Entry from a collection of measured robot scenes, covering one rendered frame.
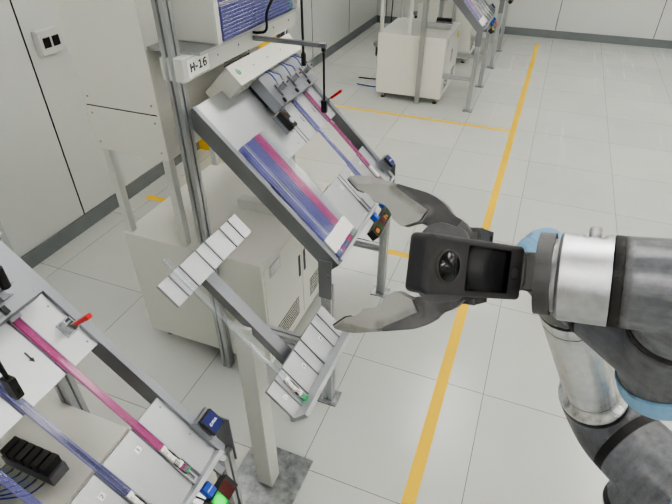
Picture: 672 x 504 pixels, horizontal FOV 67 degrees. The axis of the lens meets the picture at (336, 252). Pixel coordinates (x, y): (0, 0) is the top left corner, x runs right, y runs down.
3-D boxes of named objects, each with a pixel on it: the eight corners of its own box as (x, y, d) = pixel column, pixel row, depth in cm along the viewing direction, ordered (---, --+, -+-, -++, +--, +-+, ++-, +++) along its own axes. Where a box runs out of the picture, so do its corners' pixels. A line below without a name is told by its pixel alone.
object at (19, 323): (188, 468, 115) (191, 467, 114) (184, 473, 114) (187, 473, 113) (10, 312, 104) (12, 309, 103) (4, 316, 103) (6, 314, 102)
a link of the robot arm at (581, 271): (606, 331, 38) (617, 223, 38) (541, 321, 40) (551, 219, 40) (604, 322, 45) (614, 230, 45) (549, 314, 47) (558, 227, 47)
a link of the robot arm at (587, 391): (601, 380, 90) (564, 198, 57) (655, 430, 82) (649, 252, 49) (548, 420, 90) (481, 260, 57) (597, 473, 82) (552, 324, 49)
